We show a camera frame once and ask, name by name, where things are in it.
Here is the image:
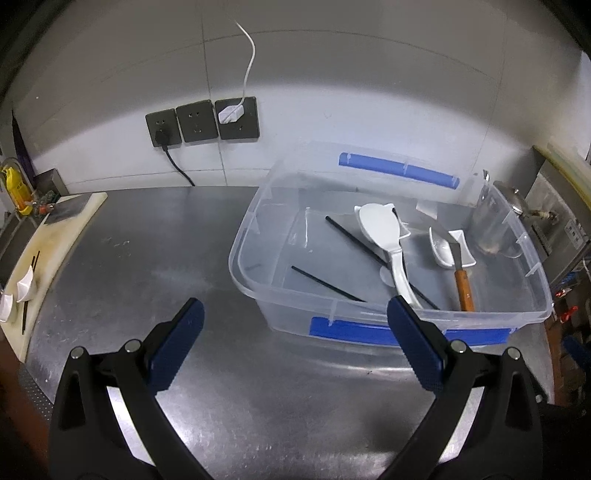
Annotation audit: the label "clear plastic storage bin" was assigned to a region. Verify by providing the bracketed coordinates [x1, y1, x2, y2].
[228, 142, 553, 347]

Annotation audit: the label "black power cable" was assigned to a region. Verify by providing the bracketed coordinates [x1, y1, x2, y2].
[156, 131, 198, 188]

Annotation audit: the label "stainless steel appliance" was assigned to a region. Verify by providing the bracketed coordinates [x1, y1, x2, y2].
[524, 146, 590, 290]

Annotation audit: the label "small white dishes on board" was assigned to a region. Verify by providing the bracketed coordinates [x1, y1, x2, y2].
[0, 266, 37, 323]

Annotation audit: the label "yellow bottle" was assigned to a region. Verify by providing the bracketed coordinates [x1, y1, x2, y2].
[1, 157, 33, 216]

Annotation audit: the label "steel scraper wooden handle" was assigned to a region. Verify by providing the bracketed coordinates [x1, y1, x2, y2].
[429, 222, 476, 312]

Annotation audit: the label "white charger plug with cable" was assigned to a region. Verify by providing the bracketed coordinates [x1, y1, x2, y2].
[217, 18, 257, 126]

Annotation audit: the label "white cutting board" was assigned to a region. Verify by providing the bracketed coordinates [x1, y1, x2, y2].
[1, 192, 108, 362]

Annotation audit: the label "black chopstick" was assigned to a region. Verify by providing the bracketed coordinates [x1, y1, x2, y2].
[290, 265, 366, 303]
[325, 216, 439, 310]

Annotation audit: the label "white plastic rice spoon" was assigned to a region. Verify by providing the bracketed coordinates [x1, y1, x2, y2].
[355, 203, 422, 309]

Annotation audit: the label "black wall socket panel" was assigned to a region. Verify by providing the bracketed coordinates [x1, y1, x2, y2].
[145, 96, 260, 148]

